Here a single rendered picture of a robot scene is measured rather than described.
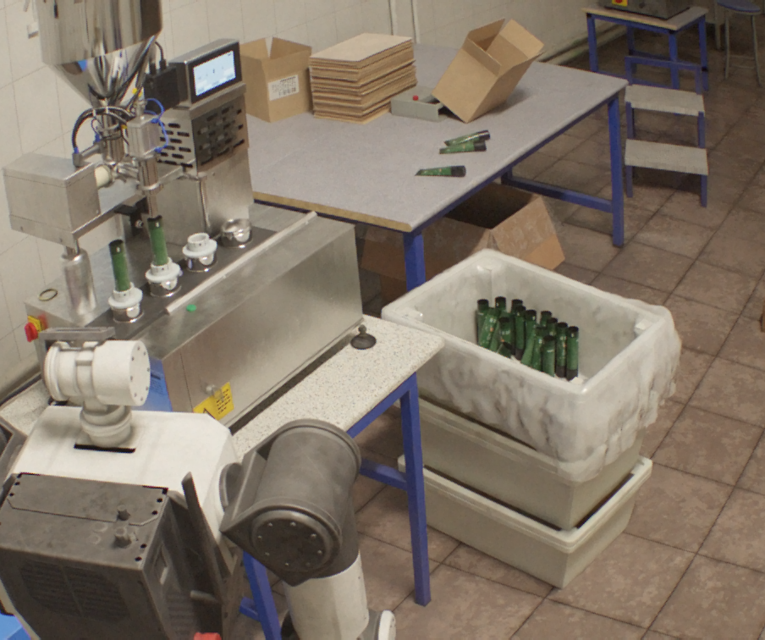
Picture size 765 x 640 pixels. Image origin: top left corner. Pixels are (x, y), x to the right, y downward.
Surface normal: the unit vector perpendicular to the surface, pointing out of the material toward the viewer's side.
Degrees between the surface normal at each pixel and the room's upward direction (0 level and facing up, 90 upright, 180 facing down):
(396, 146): 0
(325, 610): 90
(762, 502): 0
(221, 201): 90
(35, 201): 90
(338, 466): 56
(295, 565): 90
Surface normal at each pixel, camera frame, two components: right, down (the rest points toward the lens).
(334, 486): 0.77, -0.47
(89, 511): -0.08, -0.85
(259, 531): -0.13, 0.52
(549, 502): -0.68, 0.51
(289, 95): 0.56, 0.39
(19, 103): 0.81, 0.24
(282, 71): 0.56, 0.62
